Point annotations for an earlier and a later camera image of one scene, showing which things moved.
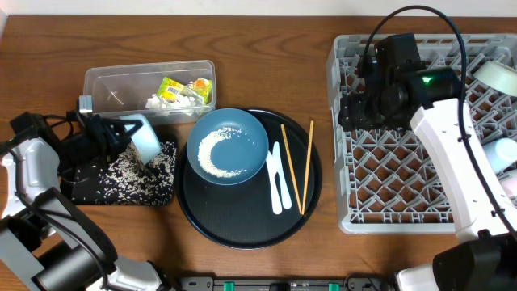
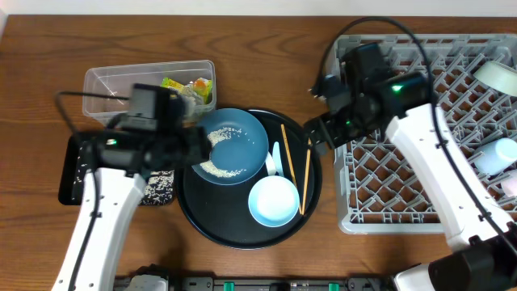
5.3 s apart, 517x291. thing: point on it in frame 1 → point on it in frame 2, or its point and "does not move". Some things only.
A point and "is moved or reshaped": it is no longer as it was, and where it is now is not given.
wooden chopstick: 308,165 does not move
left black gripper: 102,135 → 200,145
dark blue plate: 227,146 does not move
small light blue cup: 502,153 does not move
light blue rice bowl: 145,138 is moved or reshaped
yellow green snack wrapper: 171,90 does not move
